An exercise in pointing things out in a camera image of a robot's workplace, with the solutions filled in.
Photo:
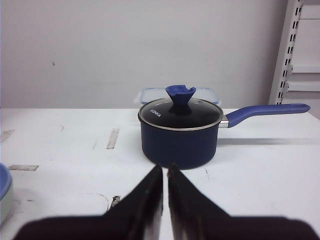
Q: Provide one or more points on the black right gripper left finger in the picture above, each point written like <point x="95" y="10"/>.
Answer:
<point x="135" y="217"/>

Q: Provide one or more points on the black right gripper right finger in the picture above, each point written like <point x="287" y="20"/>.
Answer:
<point x="196" y="217"/>

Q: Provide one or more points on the green plastic bowl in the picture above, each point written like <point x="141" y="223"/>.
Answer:
<point x="6" y="204"/>

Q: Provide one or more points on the blue plastic bowl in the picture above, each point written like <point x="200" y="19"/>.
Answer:
<point x="5" y="180"/>

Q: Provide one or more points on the dark blue saucepan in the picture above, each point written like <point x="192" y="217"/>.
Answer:
<point x="190" y="149"/>

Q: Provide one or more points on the glass saucepan lid blue knob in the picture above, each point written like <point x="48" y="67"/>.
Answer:
<point x="180" y="111"/>

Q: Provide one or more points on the clear plastic food container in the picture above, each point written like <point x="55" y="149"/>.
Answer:
<point x="149" y="94"/>

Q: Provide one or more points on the white slotted shelf rack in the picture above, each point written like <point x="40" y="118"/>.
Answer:
<point x="297" y="70"/>

